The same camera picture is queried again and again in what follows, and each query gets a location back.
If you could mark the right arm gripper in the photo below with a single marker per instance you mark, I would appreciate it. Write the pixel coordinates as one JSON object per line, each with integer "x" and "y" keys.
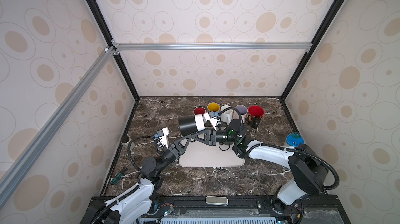
{"x": 210, "y": 137}

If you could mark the blue butterfly mug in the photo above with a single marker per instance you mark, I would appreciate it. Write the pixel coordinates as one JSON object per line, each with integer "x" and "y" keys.
{"x": 213, "y": 107}

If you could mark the black and white mug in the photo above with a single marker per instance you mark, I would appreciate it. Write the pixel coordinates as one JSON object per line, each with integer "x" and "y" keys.
{"x": 191, "y": 124}

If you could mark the small glass jar dark lid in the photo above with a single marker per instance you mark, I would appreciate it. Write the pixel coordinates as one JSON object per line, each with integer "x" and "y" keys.
{"x": 125, "y": 140}

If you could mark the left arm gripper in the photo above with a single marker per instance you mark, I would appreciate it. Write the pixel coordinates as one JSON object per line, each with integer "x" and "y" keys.
{"x": 176, "y": 149}

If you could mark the white ribbed mug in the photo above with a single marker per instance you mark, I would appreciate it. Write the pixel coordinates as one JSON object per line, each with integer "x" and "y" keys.
{"x": 226, "y": 117}

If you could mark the diagonal aluminium rail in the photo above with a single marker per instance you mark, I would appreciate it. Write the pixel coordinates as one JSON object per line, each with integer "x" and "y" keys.
{"x": 32, "y": 152}

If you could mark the plain white mug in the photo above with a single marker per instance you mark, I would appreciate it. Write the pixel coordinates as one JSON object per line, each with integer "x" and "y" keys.
{"x": 199, "y": 111}

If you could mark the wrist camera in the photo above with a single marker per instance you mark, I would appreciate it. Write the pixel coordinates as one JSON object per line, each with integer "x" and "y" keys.
{"x": 161, "y": 138}
{"x": 214, "y": 119}

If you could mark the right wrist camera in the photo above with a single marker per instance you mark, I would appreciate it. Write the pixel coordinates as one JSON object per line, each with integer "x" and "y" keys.
{"x": 214, "y": 119}

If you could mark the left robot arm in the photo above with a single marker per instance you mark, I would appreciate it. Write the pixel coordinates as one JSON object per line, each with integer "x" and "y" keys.
{"x": 137, "y": 200}

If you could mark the beige plastic tray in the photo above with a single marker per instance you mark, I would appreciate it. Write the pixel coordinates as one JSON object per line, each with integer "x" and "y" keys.
{"x": 200, "y": 155}

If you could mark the black skull mug red inside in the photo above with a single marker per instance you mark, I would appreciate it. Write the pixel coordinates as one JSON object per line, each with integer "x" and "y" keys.
{"x": 254, "y": 116}

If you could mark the grey oval base badge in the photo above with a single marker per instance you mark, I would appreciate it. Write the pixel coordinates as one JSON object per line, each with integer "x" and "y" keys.
{"x": 217, "y": 200}

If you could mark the horizontal aluminium rail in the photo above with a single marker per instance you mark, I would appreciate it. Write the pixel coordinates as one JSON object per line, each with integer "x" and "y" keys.
{"x": 213, "y": 46}

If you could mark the green handled screwdriver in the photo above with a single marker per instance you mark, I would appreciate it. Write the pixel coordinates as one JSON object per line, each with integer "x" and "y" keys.
{"x": 118, "y": 176}

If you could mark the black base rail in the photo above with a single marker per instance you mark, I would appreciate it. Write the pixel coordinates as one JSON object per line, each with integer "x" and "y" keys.
{"x": 324, "y": 209}

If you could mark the black left corner post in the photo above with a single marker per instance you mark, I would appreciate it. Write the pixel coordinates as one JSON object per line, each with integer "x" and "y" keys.
{"x": 101, "y": 22}

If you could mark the cup with blue lid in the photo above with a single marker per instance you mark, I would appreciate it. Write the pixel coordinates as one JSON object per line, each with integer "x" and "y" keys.
{"x": 294, "y": 139}

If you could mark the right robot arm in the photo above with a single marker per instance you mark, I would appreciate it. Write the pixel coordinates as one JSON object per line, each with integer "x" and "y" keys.
{"x": 308, "y": 170}

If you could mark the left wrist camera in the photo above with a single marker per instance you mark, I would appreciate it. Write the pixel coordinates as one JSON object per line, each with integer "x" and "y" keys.
{"x": 161, "y": 138}

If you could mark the black corner frame post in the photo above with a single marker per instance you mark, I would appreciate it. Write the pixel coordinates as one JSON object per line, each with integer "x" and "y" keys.
{"x": 326, "y": 23}

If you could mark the pink iridescent mug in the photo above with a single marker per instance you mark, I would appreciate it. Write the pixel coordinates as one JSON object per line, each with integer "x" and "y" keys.
{"x": 243, "y": 112}

